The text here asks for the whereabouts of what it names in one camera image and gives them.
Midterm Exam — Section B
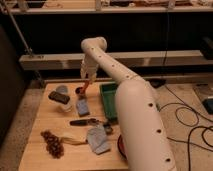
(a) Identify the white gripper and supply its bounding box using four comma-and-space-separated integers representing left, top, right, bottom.
80, 57, 99, 92

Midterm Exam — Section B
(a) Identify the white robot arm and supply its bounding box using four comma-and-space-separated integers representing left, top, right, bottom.
81, 37, 177, 171

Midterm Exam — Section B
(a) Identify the metal cup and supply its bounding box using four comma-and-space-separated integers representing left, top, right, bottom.
56, 85, 68, 95

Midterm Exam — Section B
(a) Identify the white plastic cup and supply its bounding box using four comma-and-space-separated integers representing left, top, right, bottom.
60, 103, 72, 113

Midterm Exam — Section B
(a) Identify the small dark red bowl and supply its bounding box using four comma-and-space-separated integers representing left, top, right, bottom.
75, 87, 83, 94

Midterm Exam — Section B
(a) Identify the green plastic tray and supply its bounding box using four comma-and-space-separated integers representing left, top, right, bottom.
99, 83, 117, 121

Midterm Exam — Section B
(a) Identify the grey blue cloth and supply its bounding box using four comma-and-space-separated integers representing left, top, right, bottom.
86, 125, 110, 155

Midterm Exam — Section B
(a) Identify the brown grape bunch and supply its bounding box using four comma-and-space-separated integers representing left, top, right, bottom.
41, 130, 64, 158

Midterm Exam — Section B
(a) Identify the red round plate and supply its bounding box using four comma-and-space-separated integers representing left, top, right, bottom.
117, 135, 127, 159

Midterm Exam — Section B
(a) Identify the black handled tool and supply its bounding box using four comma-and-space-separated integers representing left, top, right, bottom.
69, 118, 99, 126

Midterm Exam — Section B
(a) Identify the wooden shelf rail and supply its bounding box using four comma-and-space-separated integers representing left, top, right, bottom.
19, 50, 213, 70

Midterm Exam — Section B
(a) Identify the black floor cable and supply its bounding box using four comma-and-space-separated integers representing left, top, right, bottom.
156, 84, 213, 171

